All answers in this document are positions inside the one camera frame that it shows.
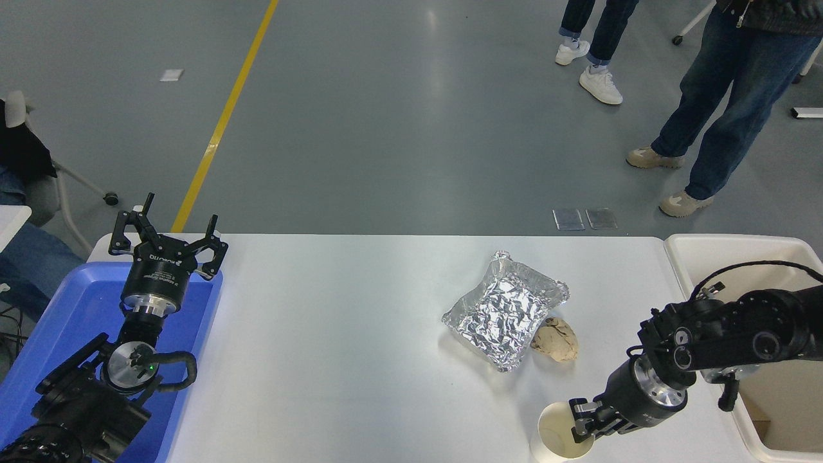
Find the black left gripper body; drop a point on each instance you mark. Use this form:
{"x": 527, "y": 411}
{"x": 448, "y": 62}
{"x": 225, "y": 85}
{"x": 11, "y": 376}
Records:
{"x": 157, "y": 273}

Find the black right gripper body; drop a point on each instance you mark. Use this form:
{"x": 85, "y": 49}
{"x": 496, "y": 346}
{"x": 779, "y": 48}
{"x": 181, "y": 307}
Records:
{"x": 627, "y": 399}

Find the white paper cup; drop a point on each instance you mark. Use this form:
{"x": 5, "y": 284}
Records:
{"x": 553, "y": 431}

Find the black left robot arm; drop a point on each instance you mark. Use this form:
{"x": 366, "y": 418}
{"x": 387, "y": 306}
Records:
{"x": 77, "y": 405}

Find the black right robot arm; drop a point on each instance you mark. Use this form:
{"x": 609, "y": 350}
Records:
{"x": 771, "y": 321}

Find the crumpled tan paper ball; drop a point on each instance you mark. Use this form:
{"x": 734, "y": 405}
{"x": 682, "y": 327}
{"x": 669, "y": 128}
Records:
{"x": 558, "y": 341}

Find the blue plastic tray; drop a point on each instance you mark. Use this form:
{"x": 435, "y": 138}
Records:
{"x": 77, "y": 308}

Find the person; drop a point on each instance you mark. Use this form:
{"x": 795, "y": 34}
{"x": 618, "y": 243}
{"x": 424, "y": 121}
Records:
{"x": 32, "y": 263}
{"x": 733, "y": 90}
{"x": 607, "y": 32}

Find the crumpled silver foil tray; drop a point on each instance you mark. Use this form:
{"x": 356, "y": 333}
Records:
{"x": 501, "y": 308}

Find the white side table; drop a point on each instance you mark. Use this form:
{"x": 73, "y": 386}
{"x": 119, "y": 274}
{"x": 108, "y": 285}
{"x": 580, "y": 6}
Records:
{"x": 9, "y": 222}

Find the white floor marker square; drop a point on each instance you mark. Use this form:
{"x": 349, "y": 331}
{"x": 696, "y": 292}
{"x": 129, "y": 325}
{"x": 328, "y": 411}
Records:
{"x": 171, "y": 75}

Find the large pale plastic bin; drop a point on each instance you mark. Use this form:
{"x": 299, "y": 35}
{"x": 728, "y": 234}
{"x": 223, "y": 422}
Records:
{"x": 720, "y": 263}

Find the white office chair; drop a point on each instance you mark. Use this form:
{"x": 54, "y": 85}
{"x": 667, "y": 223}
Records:
{"x": 14, "y": 106}

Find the grey floor plate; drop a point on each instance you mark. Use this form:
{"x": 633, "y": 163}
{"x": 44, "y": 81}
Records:
{"x": 601, "y": 218}
{"x": 569, "y": 219}

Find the white metal base bar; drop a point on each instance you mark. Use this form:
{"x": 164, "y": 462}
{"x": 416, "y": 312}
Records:
{"x": 807, "y": 112}

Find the white chair leg with caster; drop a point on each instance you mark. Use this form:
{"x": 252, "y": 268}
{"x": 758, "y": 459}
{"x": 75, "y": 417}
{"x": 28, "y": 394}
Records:
{"x": 693, "y": 22}

